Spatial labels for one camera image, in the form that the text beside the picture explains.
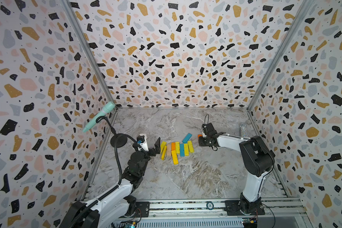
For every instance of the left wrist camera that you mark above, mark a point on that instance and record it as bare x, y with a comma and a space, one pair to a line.
142, 142

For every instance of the mint green microphone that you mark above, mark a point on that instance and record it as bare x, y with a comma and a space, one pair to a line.
107, 108

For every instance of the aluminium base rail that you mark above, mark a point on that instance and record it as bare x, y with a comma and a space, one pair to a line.
192, 213

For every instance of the teal block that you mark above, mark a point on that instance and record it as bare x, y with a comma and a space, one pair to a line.
187, 138
182, 152

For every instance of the yellow block centre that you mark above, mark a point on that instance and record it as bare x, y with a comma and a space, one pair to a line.
177, 147

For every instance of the yellow-green block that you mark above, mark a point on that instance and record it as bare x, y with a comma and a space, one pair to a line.
190, 146

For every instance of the beige wooden block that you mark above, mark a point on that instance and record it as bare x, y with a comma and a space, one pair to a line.
169, 150

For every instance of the black microphone stand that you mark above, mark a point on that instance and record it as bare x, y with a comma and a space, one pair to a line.
117, 140

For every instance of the yellow block front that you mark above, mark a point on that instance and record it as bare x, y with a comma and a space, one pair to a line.
175, 158

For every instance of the glitter tube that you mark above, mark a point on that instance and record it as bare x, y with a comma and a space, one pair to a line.
243, 130

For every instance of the yellow block inner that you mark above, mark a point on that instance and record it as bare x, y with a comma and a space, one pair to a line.
186, 149

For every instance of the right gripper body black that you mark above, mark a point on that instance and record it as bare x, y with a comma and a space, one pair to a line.
204, 141

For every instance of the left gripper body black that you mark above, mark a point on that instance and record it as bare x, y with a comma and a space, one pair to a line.
147, 157

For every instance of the yellow block leaning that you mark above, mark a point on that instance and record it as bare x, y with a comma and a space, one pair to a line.
164, 152

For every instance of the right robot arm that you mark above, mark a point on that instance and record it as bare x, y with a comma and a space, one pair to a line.
258, 160

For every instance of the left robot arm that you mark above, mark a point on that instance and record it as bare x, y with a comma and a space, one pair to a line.
117, 201

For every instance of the orange block small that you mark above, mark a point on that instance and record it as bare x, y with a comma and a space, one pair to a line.
173, 146

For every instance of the yellow block far left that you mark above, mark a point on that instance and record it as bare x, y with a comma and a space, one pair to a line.
163, 144

